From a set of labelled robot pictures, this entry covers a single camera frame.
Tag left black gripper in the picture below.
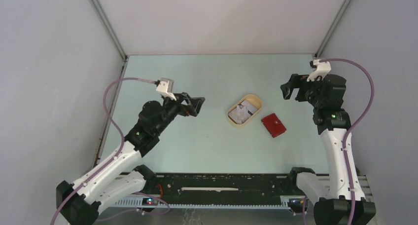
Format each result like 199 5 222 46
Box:
154 92 204 135

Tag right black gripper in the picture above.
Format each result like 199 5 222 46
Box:
280 73 325 108

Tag red card holder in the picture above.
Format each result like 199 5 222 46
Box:
261 113 287 138

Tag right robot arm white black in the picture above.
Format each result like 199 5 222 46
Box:
280 74 376 225

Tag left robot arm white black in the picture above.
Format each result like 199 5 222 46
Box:
56 93 205 225

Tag white magnetic stripe card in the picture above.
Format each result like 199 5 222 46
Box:
240 100 258 115

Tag white VIP card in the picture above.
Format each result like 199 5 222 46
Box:
228 106 250 124

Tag beige oval tray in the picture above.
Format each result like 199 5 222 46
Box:
227 94 263 127

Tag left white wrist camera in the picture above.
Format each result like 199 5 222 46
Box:
156 78 177 101

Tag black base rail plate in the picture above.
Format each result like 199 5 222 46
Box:
144 173 304 207

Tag white cable duct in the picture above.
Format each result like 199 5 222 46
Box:
107 197 295 210

